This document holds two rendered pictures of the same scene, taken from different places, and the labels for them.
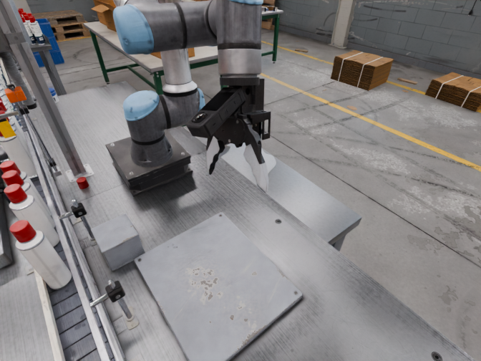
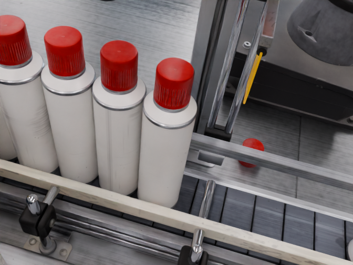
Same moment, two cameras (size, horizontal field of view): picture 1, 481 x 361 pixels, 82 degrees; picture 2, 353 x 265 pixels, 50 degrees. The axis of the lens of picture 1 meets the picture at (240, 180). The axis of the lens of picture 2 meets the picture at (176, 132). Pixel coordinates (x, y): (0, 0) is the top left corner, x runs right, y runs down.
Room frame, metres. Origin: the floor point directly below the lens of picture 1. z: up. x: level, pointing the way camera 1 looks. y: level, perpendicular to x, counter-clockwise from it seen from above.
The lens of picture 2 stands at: (0.60, 0.93, 1.29)
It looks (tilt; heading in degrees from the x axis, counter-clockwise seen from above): 49 degrees down; 315
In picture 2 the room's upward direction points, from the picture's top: 10 degrees clockwise
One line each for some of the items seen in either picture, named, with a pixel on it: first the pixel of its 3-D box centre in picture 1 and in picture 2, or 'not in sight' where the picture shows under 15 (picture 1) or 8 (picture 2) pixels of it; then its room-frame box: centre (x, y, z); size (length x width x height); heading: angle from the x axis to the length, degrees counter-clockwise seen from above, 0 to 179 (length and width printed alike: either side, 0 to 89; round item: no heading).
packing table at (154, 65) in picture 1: (152, 71); not in sight; (3.38, 1.05, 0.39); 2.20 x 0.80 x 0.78; 37
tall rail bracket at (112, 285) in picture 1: (111, 307); not in sight; (0.29, 0.28, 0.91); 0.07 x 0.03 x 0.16; 128
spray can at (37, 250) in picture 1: (41, 256); not in sight; (0.37, 0.45, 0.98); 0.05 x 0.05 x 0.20
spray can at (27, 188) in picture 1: (29, 203); not in sight; (0.53, 0.57, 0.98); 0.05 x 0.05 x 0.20
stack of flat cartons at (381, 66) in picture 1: (361, 69); not in sight; (4.16, -1.77, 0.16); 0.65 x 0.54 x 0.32; 41
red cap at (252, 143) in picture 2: (82, 183); (250, 152); (0.78, 0.59, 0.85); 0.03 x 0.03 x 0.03
